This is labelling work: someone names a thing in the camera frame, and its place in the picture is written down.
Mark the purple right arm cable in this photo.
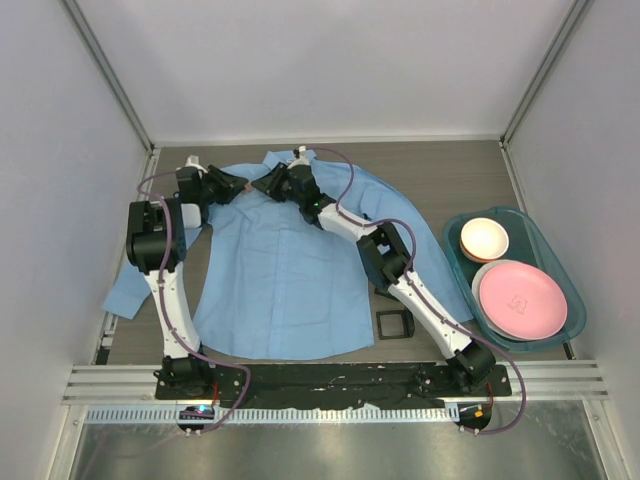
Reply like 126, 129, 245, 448
304, 145, 527, 436

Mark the black square frame upper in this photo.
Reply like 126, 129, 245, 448
374, 287, 393, 299

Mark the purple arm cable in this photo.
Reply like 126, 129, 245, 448
304, 145, 527, 436
135, 169, 251, 435

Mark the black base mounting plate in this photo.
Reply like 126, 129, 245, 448
172, 362, 512, 410

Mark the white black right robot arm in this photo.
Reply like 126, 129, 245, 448
251, 161, 496, 393

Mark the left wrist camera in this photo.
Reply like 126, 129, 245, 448
175, 155, 208, 195

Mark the pink plate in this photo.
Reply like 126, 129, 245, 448
477, 260, 568, 341

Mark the black square frame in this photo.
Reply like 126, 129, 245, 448
376, 309, 415, 341
374, 287, 393, 299

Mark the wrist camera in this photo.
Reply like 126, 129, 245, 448
288, 145, 316, 169
175, 155, 208, 195

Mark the black square frame lower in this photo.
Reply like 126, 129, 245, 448
376, 309, 415, 341

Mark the teal plastic bin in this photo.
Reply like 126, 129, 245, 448
443, 206, 587, 353

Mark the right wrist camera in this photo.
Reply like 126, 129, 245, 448
288, 145, 316, 169

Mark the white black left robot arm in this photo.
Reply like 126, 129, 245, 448
126, 160, 248, 400

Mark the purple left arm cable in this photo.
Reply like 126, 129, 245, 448
135, 169, 251, 435

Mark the blue button-up shirt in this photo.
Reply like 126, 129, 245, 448
100, 146, 474, 361

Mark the white slotted cable duct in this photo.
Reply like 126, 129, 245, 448
85, 404, 459, 425

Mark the white bowl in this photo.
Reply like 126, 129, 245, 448
460, 217, 510, 263

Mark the aluminium frame rail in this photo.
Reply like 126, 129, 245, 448
63, 360, 608, 409

